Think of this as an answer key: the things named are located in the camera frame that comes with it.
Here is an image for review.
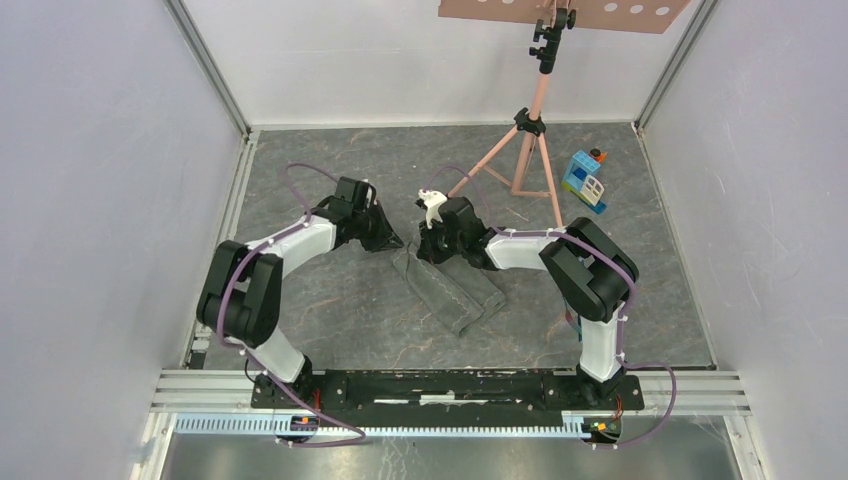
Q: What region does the colourful toy block house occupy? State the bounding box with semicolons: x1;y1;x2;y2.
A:
562;148;607;214

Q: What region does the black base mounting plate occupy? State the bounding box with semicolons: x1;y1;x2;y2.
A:
250;368;645;429

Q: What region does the pink music stand tripod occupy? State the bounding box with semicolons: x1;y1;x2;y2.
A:
438;0;689;226

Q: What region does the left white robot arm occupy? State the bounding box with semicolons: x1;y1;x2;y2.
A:
196;177;403;408

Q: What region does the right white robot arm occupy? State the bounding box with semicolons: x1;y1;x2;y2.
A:
416;190;639;408

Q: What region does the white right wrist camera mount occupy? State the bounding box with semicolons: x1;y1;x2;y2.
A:
416;189;448;230

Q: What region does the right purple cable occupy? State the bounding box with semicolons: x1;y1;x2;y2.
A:
423;165;678;452

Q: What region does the grey cloth napkin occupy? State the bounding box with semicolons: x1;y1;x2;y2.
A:
391;244;507;338

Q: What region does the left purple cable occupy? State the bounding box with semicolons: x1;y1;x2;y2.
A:
215;162;367;449

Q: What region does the purple cable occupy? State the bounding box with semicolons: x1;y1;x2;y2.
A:
215;162;367;449
423;165;678;452

